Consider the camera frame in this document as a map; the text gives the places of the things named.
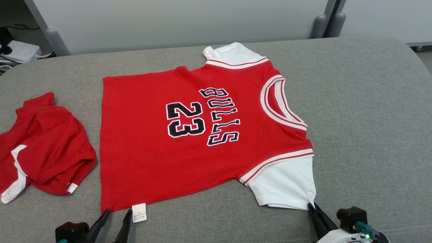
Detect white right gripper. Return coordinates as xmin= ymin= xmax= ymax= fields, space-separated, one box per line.
xmin=307 ymin=201 xmax=372 ymax=243

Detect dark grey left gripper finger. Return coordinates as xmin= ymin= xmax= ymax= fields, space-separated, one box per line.
xmin=84 ymin=208 xmax=111 ymax=243
xmin=113 ymin=209 xmax=133 ymax=243

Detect red Bulls 23 jersey shirt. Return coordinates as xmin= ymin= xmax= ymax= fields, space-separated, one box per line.
xmin=100 ymin=42 xmax=317 ymax=223

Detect red Bulls 23 shorts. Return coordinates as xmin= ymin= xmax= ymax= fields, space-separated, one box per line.
xmin=0 ymin=92 xmax=97 ymax=204

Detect white power strip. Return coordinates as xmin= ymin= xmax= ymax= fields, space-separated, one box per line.
xmin=6 ymin=40 xmax=43 ymax=63

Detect black power adapter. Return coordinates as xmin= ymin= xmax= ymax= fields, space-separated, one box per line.
xmin=0 ymin=27 xmax=13 ymax=55

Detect white partition panel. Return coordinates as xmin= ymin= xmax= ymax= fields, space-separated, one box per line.
xmin=339 ymin=0 xmax=432 ymax=44
xmin=32 ymin=0 xmax=329 ymax=54

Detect teal plug right camera cable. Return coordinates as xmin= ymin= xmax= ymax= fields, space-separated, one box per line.
xmin=353 ymin=222 xmax=383 ymax=243

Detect grey partition post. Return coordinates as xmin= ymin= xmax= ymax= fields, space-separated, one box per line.
xmin=326 ymin=0 xmax=347 ymax=37
xmin=24 ymin=0 xmax=71 ymax=57
xmin=309 ymin=0 xmax=338 ymax=38

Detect thin black adapter cable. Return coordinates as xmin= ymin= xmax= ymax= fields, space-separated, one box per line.
xmin=7 ymin=24 xmax=39 ymax=31

